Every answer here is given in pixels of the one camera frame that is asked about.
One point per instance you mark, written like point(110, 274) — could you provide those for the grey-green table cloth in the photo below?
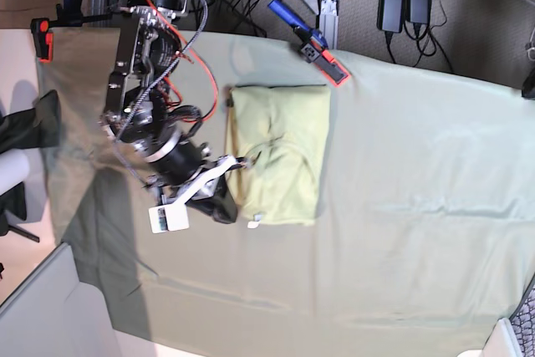
point(424, 237)

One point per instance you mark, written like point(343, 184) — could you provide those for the blue orange clamp left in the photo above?
point(69, 14)

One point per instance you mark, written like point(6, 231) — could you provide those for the aluminium frame post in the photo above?
point(327, 19)

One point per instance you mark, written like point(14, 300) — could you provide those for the white bin bottom left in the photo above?
point(52, 313)

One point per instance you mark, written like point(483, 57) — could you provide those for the black power adapter right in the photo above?
point(390, 15)

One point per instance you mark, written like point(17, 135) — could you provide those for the white cylinder post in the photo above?
point(14, 169)

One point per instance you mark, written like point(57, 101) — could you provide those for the light yellow-green T-shirt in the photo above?
point(282, 133)

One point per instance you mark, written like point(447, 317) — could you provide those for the blue orange clamp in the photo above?
point(69, 14)
point(313, 49)

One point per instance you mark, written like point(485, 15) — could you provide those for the robot arm image right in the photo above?
point(528, 86)

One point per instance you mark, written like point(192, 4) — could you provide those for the dark green cloth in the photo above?
point(39, 127)

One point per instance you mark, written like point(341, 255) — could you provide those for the blue orange clamp centre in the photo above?
point(313, 49)

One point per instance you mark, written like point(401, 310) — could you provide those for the patterned mat corner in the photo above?
point(522, 321)

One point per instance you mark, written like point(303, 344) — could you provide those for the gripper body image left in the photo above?
point(177, 169)

